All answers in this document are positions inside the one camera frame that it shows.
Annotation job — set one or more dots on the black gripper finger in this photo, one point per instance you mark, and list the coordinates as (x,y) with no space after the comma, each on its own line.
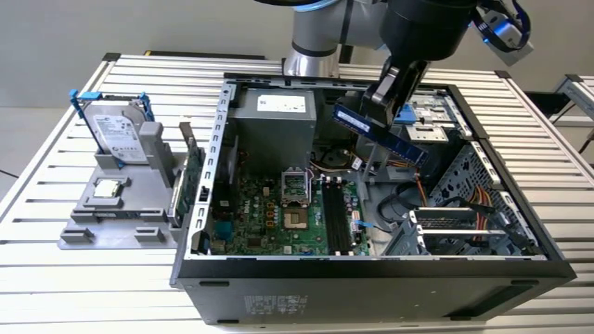
(382,101)
(413,83)

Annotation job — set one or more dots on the dark blue RAM stick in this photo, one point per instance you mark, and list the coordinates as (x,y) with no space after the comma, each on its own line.
(409,151)
(118,216)

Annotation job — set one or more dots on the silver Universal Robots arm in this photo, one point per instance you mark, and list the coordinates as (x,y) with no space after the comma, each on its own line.
(316,31)

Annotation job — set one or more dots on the RAM slot white clips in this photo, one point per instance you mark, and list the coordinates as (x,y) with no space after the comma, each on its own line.
(333,215)
(345,215)

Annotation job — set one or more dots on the blue drive latch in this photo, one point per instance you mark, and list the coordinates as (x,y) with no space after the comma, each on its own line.
(406,116)

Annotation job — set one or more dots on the round black cooler fan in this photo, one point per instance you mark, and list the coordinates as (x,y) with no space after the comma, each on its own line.
(337,158)

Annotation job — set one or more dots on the grey power supply unit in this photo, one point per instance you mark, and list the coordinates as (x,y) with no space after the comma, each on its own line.
(274,139)

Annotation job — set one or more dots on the thin locking lever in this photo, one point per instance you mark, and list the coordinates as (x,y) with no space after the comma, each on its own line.
(310,189)

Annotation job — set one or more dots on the aluminium slat side table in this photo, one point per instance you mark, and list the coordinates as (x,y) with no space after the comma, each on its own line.
(583,85)

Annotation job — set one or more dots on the CPU socket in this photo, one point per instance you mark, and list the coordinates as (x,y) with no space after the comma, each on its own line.
(296,218)

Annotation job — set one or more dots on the grey metal disk bay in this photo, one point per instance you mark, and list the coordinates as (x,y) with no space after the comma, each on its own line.
(464,232)

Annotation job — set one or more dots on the green motherboard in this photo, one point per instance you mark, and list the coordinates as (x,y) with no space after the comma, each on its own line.
(297,240)

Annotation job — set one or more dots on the green graphics card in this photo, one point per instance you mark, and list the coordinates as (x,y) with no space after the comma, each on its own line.
(191,174)

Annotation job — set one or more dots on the blue expansion slot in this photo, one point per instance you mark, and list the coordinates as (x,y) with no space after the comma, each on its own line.
(224,231)

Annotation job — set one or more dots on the black open PC case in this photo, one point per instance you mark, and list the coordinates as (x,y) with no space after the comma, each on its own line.
(325,299)

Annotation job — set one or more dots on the silver disk in blue carrier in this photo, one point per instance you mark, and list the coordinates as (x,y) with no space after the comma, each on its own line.
(114,135)

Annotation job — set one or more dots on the grey parts rack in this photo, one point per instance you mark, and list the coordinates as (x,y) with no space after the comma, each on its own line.
(135,195)

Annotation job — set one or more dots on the silver CPU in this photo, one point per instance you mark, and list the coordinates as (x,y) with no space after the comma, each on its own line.
(106,190)

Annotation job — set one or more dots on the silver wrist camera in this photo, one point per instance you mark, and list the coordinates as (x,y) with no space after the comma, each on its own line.
(511,38)

